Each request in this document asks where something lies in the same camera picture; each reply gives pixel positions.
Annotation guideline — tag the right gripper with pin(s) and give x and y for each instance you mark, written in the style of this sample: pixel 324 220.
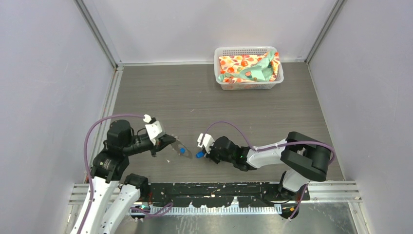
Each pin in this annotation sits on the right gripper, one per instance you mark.
pixel 211 155

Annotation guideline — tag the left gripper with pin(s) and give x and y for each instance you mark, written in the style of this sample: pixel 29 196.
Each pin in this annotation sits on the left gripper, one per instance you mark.
pixel 161 142

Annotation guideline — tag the large metal keyring disc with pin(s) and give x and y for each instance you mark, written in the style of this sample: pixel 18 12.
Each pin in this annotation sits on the large metal keyring disc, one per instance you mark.
pixel 177 145

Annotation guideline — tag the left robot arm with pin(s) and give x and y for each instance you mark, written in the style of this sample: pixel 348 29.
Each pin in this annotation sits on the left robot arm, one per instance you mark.
pixel 97 216

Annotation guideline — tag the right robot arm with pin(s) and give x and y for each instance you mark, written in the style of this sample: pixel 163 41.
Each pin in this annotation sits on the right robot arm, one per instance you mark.
pixel 307 159

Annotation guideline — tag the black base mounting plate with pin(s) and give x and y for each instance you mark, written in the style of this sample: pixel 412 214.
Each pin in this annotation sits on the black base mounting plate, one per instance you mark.
pixel 214 195

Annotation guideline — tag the white plastic basket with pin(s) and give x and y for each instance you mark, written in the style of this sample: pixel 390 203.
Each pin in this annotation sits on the white plastic basket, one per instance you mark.
pixel 243 50

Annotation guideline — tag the floral patterned cloth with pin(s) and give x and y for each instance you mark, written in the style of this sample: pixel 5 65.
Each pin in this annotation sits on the floral patterned cloth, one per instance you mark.
pixel 249 68

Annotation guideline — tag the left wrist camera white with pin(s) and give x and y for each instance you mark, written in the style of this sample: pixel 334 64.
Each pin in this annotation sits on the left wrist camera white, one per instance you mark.
pixel 154 128

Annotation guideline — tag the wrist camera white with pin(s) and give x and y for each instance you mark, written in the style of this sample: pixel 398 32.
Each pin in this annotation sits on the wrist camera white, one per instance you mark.
pixel 154 128
pixel 205 142

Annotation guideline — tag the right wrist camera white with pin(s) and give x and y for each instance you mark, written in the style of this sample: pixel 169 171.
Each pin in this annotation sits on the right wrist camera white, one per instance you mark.
pixel 205 142

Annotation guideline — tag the aluminium frame rail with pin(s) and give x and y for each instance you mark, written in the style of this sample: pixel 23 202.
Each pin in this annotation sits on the aluminium frame rail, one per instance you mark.
pixel 319 192

